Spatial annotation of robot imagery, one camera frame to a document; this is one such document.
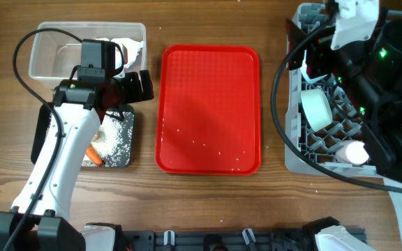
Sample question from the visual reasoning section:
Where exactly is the clear plastic bin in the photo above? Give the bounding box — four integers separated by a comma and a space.
29, 22, 148, 89

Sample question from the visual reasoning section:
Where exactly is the black tray with rice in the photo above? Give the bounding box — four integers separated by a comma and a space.
31, 105, 135, 168

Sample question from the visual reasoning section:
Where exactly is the pink cup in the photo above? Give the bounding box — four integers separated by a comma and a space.
335, 140, 369, 165

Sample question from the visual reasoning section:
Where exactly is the grey dishwasher rack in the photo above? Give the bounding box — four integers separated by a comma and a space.
283, 2, 402, 178

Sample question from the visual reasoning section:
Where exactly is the red tray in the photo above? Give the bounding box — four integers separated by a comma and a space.
155, 45, 262, 176

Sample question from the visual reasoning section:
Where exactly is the orange carrot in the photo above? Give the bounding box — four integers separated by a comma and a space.
86, 145, 104, 167

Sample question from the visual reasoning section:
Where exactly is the mint green bowl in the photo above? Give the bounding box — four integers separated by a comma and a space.
300, 89, 333, 132

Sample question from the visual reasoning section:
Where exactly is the white tissue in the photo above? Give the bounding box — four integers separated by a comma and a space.
98, 38, 147, 71

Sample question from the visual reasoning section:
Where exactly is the brown food scrap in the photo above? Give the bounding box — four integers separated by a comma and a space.
92, 132, 101, 142

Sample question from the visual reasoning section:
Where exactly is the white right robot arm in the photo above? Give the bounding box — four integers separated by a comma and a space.
285, 70, 402, 250

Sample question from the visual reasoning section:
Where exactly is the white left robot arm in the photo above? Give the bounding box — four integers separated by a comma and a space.
0, 70, 154, 250

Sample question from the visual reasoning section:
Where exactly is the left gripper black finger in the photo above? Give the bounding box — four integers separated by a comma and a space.
140, 70, 154, 101
122, 72, 142, 103

